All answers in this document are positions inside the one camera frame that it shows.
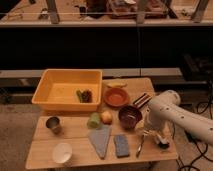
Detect silver metal fork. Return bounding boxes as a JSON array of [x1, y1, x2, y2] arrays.
[[136, 135, 145, 158]]

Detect green cylindrical toy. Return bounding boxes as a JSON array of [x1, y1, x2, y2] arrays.
[[87, 112, 101, 129]]

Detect white handled dish brush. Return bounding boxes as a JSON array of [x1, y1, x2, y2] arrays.
[[154, 133, 170, 149]]

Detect small metal cup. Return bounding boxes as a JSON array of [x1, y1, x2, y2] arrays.
[[46, 117, 61, 134]]

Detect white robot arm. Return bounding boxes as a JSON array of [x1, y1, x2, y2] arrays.
[[136, 90, 213, 146]]

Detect yellow banana toy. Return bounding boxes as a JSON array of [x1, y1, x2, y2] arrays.
[[107, 82, 127, 88]]

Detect peach toy fruit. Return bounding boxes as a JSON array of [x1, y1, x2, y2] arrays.
[[101, 111, 113, 125]]

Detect yellow plastic bin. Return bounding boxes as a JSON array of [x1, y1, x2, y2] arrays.
[[32, 69, 102, 111]]

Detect black cable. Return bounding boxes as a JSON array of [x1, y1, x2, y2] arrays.
[[176, 103, 213, 171]]

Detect dark items in bin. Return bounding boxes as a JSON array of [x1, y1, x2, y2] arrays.
[[76, 90, 92, 103]]

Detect orange red plate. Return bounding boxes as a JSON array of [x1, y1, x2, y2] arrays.
[[103, 88, 129, 107]]

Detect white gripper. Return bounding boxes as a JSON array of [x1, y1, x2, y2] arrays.
[[135, 119, 162, 136]]

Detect dark brown bowl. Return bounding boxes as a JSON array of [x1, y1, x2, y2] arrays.
[[118, 105, 142, 130]]

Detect blue sponge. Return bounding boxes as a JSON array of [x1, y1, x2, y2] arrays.
[[114, 135, 130, 158]]

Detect grey triangular cloth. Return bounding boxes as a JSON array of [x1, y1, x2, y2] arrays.
[[88, 125, 111, 159]]

